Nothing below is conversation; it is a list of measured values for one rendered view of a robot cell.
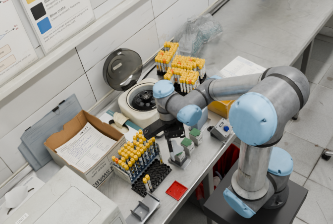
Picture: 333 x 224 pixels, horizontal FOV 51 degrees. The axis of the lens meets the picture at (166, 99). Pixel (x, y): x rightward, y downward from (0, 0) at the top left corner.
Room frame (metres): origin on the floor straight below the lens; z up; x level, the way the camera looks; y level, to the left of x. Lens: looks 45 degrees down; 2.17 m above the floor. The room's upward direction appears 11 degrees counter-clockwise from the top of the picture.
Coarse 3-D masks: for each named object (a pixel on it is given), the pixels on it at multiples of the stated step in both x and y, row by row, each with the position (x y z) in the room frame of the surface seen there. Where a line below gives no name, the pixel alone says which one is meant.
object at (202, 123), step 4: (204, 108) 1.09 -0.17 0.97; (204, 112) 1.08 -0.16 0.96; (204, 116) 1.08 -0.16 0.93; (200, 120) 1.05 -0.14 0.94; (204, 120) 1.08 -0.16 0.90; (208, 120) 1.09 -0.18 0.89; (196, 124) 1.03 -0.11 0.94; (200, 124) 1.05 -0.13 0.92; (204, 124) 1.07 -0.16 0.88; (188, 128) 1.06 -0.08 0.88; (192, 128) 1.05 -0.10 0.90; (196, 128) 1.04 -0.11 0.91; (200, 128) 1.05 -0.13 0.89; (204, 128) 1.05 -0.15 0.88
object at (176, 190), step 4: (172, 184) 0.78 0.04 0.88; (176, 184) 0.78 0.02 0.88; (180, 184) 0.78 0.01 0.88; (168, 188) 0.77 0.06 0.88; (172, 188) 0.77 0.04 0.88; (176, 188) 0.76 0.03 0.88; (180, 188) 0.76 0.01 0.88; (184, 188) 0.76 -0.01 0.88; (168, 192) 0.75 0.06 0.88; (172, 192) 0.75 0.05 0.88; (176, 192) 0.75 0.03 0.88; (180, 192) 0.74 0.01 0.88; (184, 192) 0.74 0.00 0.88; (172, 196) 0.73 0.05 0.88; (176, 196) 0.73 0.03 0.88; (180, 196) 0.72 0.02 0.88
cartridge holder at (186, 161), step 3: (186, 156) 0.89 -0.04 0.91; (168, 159) 0.91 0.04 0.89; (171, 159) 0.89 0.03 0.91; (183, 159) 0.88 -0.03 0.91; (186, 159) 0.89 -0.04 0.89; (189, 159) 0.89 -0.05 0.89; (171, 162) 0.89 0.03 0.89; (174, 162) 0.88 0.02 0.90; (177, 162) 0.87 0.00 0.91; (183, 162) 0.87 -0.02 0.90; (186, 162) 0.87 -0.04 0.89; (189, 162) 0.87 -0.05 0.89; (177, 165) 0.87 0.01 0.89; (180, 165) 0.86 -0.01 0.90; (183, 165) 0.86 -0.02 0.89; (186, 165) 0.86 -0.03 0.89; (183, 168) 0.85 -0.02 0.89
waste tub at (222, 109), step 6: (216, 102) 1.13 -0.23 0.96; (222, 102) 1.19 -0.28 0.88; (228, 102) 1.19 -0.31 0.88; (234, 102) 1.13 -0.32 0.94; (210, 108) 1.16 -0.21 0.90; (216, 108) 1.13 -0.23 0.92; (222, 108) 1.10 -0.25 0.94; (228, 108) 1.09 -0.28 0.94; (222, 114) 1.10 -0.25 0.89; (228, 114) 1.09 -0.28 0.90
